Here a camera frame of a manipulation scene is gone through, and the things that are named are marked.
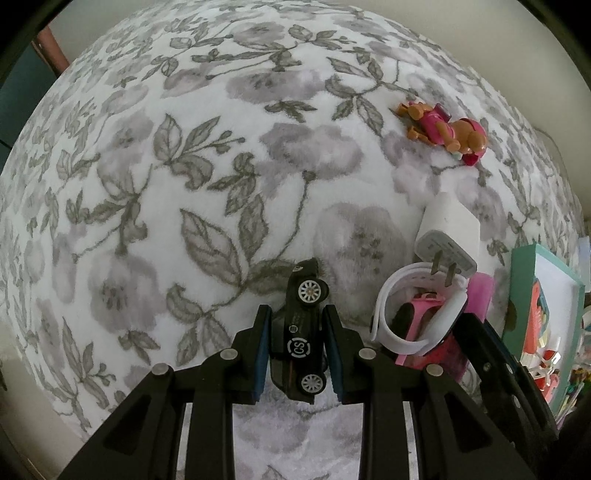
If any pink toy puppy figure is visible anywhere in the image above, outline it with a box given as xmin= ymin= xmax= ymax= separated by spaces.
xmin=394 ymin=102 xmax=488 ymax=167

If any black toy car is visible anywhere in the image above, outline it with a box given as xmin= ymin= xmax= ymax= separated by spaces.
xmin=269 ymin=258 xmax=331 ymax=406

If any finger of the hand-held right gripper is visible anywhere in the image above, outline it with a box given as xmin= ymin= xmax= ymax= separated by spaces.
xmin=455 ymin=313 xmax=559 ymax=467

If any teal cardboard tray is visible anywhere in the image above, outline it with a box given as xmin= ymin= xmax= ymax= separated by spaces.
xmin=505 ymin=243 xmax=586 ymax=430

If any dark cabinet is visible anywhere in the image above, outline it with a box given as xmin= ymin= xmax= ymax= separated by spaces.
xmin=0 ymin=41 xmax=61 ymax=153

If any white charger plug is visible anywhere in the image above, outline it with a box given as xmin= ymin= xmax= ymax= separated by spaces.
xmin=414 ymin=191 xmax=481 ymax=289

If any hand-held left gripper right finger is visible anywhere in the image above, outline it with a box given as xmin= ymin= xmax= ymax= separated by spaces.
xmin=322 ymin=305 xmax=539 ymax=480

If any reddish brown post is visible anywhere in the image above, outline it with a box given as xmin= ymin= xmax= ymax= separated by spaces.
xmin=32 ymin=25 xmax=71 ymax=75

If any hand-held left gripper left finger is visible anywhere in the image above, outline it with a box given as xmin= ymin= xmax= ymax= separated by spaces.
xmin=58 ymin=305 xmax=273 ymax=480

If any pink smartwatch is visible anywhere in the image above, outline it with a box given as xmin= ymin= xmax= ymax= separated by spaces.
xmin=392 ymin=271 xmax=496 ymax=381

